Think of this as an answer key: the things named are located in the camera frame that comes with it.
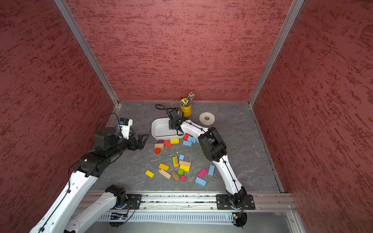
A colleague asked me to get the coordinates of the yellow block front left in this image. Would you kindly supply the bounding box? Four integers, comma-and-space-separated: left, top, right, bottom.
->
145, 170, 154, 178

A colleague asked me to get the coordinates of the yellow block centre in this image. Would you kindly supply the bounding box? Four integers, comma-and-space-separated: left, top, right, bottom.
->
158, 163, 169, 172

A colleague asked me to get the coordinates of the striped yellow block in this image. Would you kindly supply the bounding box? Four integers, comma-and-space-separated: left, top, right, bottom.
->
173, 157, 179, 168

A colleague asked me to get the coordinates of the red small block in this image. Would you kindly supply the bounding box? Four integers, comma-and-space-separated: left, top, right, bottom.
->
154, 148, 161, 155

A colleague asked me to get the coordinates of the red flat block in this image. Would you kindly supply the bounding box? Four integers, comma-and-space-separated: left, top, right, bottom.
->
163, 140, 173, 148

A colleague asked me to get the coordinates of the white tape roll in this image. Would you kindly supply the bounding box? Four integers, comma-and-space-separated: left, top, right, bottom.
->
199, 112, 215, 126

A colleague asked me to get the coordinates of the dark wood block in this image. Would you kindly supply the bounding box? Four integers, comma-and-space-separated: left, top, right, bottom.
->
171, 171, 180, 182

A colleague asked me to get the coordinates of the aluminium front rail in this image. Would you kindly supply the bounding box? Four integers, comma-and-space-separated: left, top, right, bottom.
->
78, 191, 296, 212

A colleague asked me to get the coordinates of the tan block left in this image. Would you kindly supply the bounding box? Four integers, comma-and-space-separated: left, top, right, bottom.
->
154, 143, 164, 149

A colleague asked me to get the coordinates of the light blue long block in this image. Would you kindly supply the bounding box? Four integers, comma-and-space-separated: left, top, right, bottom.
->
183, 140, 193, 147

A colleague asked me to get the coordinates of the light blue upright block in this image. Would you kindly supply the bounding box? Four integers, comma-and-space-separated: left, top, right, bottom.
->
208, 165, 215, 176

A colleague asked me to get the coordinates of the tan wood block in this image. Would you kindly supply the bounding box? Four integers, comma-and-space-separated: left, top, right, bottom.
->
179, 161, 191, 167

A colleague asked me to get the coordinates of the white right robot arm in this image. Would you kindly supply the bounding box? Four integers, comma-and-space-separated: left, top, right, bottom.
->
166, 108, 247, 209

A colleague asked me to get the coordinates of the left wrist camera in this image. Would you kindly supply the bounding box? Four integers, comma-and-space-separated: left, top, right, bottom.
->
119, 118, 133, 139

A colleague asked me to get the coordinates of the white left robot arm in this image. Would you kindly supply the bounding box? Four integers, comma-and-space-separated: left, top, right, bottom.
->
31, 125, 149, 233

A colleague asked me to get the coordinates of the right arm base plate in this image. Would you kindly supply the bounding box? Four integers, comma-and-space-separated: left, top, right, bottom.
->
216, 194, 255, 210

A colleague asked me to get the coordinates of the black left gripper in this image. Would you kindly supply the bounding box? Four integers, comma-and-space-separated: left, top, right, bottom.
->
107, 131, 149, 159

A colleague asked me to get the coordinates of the white rectangular bowl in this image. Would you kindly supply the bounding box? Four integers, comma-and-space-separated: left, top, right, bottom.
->
151, 117, 185, 140

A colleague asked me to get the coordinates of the light blue block front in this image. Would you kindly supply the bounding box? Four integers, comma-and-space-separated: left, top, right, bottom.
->
195, 177, 207, 187

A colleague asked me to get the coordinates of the bundle of pencils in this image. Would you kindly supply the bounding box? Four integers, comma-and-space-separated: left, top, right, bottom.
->
181, 92, 195, 107

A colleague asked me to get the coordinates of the yellow block near bowl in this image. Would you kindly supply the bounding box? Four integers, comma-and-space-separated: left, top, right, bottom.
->
170, 139, 180, 145

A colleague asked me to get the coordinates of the natural wood long block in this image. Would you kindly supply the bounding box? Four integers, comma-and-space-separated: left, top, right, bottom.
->
159, 169, 171, 179

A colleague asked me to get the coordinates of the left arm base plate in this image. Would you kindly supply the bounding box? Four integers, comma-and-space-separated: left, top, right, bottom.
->
115, 194, 142, 210

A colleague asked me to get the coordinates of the yellow metal pencil bucket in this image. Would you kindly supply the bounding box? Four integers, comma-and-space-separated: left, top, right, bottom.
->
180, 98, 192, 117

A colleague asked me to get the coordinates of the magenta block front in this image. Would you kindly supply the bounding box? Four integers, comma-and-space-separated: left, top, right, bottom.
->
198, 168, 208, 179

